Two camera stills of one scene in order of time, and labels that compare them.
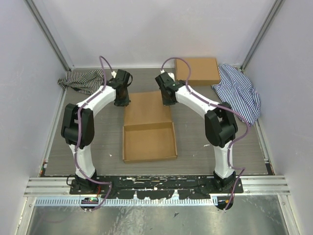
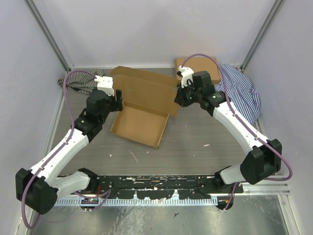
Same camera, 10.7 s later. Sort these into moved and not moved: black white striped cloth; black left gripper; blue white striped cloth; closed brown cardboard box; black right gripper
Moved: black right gripper; black left gripper
Not moved: blue white striped cloth; black white striped cloth; closed brown cardboard box
